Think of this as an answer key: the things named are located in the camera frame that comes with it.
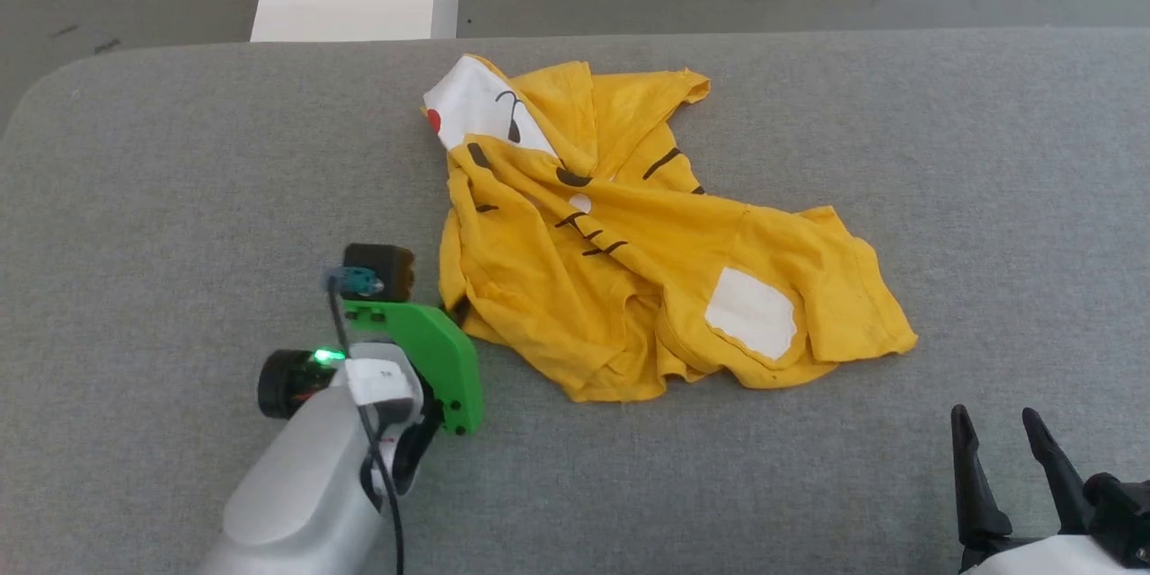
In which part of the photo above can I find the grey fabric sofa cushion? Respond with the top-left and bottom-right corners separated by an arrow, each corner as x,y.
0,27 -> 1150,575

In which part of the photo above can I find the yellow tiger-print hooded garment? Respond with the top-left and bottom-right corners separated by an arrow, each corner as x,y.
422,54 -> 919,403

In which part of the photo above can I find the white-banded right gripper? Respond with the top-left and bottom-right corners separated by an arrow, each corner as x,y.
951,406 -> 1150,575

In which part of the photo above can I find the white cable clip block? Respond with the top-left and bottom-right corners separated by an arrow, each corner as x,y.
346,359 -> 423,407

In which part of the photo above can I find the teal cable connector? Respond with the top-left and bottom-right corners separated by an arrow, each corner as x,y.
323,265 -> 385,299

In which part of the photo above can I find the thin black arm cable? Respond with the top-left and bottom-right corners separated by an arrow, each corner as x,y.
328,274 -> 407,575

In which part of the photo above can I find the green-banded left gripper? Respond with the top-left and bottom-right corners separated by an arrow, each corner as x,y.
344,304 -> 484,435

